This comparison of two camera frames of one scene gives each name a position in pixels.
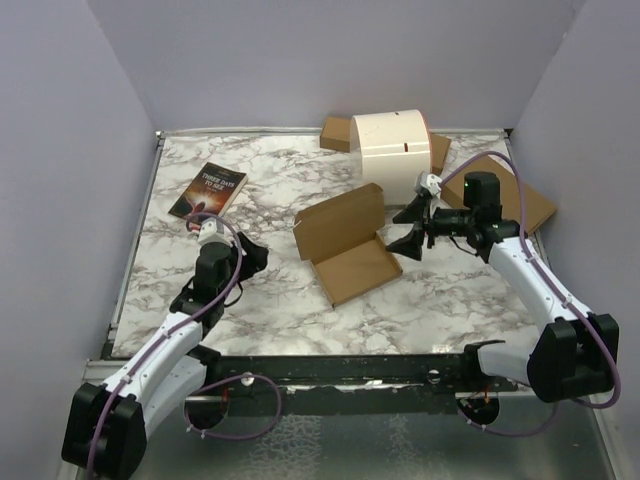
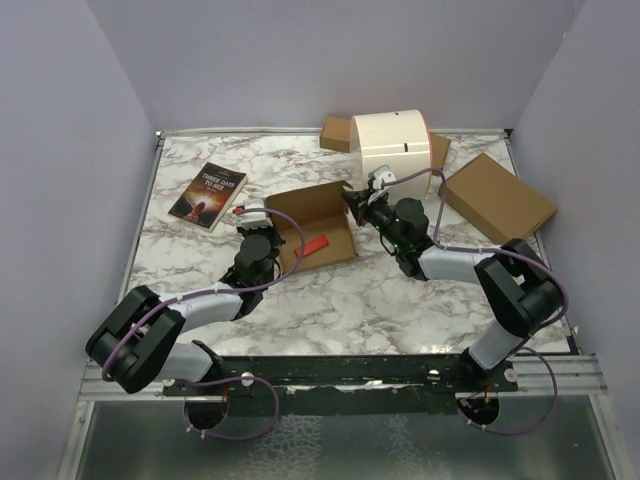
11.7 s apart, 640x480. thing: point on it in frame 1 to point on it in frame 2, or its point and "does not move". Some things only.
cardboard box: x=341 y=239 to x=322 y=214
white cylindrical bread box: x=395 y=148 does not move
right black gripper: x=417 y=212 to x=359 y=209
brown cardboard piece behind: x=438 y=149 does not move
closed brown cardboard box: x=536 y=209 does not move
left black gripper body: x=235 y=265 to x=269 y=232
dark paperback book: x=209 y=191 does not move
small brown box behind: x=335 y=133 does not move
